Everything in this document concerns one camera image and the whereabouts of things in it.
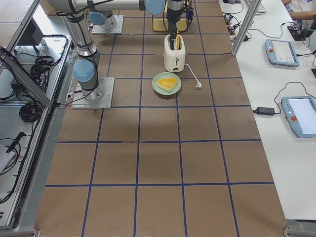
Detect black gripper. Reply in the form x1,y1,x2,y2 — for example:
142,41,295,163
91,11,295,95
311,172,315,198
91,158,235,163
166,0,184,40

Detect white two-slot toaster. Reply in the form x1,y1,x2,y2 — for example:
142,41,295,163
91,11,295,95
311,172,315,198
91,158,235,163
163,35,186,73

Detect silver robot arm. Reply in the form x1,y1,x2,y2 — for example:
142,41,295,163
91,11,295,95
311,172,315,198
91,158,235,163
89,10,117,30
49,0,184,107

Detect bread slice in toaster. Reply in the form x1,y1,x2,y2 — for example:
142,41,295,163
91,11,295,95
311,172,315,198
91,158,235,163
176,34,181,50

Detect wooden shelf in basket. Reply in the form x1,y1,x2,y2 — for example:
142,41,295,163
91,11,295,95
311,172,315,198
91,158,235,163
152,18,189,32

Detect triangular bread on plate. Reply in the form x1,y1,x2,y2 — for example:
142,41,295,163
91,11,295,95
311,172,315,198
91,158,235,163
157,78,178,91

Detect light green plate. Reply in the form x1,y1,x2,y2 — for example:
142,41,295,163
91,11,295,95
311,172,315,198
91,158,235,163
152,72,182,95

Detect far blue teach pendant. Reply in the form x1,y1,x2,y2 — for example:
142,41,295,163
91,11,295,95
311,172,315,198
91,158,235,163
265,39,300,67

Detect blue teach pendant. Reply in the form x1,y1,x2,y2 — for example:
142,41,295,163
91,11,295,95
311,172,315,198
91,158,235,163
265,39,300,67
281,96,316,138

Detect black power adapter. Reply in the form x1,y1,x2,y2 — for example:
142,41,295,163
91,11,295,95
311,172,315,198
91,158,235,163
253,107,275,116

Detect black monitor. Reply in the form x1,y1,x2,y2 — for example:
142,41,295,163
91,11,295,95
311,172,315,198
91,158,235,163
17,18,43,46

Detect near blue teach pendant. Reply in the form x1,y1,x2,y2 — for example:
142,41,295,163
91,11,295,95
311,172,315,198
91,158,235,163
281,96,316,138

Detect black wire basket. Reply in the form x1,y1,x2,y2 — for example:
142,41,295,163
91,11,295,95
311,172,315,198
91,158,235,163
152,0,194,33

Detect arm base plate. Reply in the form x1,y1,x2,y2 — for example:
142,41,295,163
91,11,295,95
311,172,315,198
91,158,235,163
92,15,124,35
71,78,115,109

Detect aluminium frame post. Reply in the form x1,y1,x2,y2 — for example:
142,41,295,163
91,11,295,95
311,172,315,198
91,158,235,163
231,0,261,56

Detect coiled black cables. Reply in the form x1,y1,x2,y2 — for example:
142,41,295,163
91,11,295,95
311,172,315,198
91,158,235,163
19,101,42,123

